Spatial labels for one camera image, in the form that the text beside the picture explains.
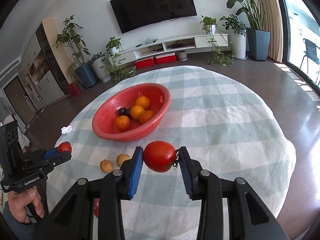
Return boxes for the trailing pothos on console right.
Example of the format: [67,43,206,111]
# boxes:
[200,15,234,67]

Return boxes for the red grape tomato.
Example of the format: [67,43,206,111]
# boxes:
[94,198,100,218]

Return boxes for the balcony chair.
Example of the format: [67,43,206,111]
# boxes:
[299,38,319,86]

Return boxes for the person's left hand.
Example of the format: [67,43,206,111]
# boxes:
[8,187,44,224]

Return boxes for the wooden cabinet wall unit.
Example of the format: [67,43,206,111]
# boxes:
[18,17,72,109]

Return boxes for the wall mounted black television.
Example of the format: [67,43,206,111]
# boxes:
[110,0,197,34]

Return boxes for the orange tangerine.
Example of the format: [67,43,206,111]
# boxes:
[135,96,150,111]
[130,106,145,120]

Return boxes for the tall plant blue pot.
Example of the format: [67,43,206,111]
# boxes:
[226,0,271,62]
[52,15,98,88]

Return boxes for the red plastic colander bowl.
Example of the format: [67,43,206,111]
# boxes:
[92,83,171,142]

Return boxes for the checkered green white tablecloth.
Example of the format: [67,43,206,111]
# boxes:
[46,64,297,240]

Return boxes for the large red tomato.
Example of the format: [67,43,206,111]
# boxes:
[143,141,177,173]

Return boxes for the dark plum in bowl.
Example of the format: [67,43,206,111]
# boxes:
[118,107,127,116]

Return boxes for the pothos plant on console left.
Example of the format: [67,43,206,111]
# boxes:
[103,36,136,83]

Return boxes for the red storage box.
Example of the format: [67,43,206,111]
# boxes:
[135,57,155,69]

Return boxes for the orange tangerine in bowl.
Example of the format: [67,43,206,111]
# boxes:
[135,96,150,111]

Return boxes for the small red bin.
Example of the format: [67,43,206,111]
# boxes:
[67,82,81,98]

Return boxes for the beige curtain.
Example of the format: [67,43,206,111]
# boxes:
[252,0,284,62]

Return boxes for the brown longan fruit left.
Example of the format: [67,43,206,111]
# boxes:
[100,159,113,173]

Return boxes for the white tv console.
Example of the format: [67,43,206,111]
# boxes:
[109,32,230,67]

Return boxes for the plant in white pot right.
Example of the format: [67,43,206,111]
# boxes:
[220,14,247,60]

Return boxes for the crumpled white tissue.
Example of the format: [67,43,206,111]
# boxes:
[61,125,73,134]

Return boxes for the tall plant blue pot right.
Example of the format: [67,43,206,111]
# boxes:
[226,0,271,62]

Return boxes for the tall plant blue pot left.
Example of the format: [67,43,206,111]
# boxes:
[52,15,98,88]

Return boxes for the brown longan fruit right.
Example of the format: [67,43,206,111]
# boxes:
[116,154,131,167]

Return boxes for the orange tangerine bowl front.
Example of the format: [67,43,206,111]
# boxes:
[115,115,130,131]

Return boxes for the brown longan fruit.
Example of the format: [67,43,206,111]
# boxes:
[116,154,131,167]
[100,159,113,173]

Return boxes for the plant in white ribbed pot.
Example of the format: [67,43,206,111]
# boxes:
[91,52,111,83]

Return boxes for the small red tomato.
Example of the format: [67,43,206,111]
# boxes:
[57,141,72,153]

